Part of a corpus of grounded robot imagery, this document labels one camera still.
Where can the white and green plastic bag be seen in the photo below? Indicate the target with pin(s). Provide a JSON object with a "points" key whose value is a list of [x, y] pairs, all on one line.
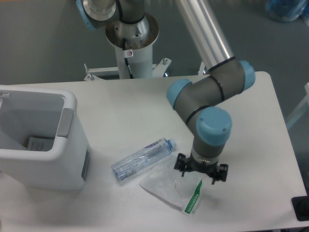
{"points": [[168, 184]]}

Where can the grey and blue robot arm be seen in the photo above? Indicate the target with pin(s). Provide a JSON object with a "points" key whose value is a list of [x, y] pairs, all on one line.
{"points": [[195, 103]]}

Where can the white frame at right edge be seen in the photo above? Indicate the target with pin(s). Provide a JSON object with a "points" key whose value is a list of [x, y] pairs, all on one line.
{"points": [[299, 110]]}

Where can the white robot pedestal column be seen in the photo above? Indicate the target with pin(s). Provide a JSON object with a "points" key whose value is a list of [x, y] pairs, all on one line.
{"points": [[133, 40]]}

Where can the white metal base frame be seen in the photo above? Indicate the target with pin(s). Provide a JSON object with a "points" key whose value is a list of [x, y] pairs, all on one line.
{"points": [[130, 69]]}

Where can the white rectangular trash can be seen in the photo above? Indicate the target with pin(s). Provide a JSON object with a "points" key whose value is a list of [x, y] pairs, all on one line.
{"points": [[43, 113]]}

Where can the clear plastic water bottle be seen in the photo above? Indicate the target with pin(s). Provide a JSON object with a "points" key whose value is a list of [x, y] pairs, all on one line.
{"points": [[143, 159]]}

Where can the paper leaflet in trash can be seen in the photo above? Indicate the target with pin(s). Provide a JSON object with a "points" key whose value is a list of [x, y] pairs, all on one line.
{"points": [[40, 144]]}

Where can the black device at table edge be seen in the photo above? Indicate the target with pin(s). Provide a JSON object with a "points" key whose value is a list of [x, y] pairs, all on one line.
{"points": [[301, 207]]}

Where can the blue plastic bag on floor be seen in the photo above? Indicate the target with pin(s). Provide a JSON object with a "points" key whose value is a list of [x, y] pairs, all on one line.
{"points": [[285, 11]]}

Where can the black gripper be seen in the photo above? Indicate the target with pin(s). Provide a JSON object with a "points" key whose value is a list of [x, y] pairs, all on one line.
{"points": [[217, 173]]}

